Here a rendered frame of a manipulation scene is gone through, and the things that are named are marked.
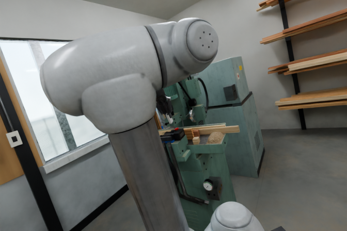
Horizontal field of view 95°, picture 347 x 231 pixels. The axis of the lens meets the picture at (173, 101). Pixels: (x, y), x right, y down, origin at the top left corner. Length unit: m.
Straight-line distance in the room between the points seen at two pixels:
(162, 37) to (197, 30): 0.06
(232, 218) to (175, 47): 0.51
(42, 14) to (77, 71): 2.22
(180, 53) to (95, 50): 0.13
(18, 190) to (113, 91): 1.96
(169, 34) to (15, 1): 2.26
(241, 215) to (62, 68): 0.58
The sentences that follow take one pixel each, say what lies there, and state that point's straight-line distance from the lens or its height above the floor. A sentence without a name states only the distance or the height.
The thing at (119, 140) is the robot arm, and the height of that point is 1.24.
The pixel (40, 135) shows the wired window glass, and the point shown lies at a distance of 2.21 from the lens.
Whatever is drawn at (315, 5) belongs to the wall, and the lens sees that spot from 3.26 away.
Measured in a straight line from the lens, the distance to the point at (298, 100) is 2.81.
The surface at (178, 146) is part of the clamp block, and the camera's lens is 1.00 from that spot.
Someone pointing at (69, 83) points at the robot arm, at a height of 1.36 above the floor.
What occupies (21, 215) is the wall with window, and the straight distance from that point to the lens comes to 2.25.
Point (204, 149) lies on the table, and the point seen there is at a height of 0.87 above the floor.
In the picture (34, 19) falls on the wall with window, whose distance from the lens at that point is 2.44.
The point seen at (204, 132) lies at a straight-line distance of 1.17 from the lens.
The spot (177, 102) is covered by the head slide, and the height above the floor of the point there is 1.15.
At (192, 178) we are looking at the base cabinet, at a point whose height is 0.66.
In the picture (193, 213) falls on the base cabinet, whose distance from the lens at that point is 1.41.
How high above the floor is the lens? 1.32
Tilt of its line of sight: 7 degrees down
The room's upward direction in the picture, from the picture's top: 15 degrees counter-clockwise
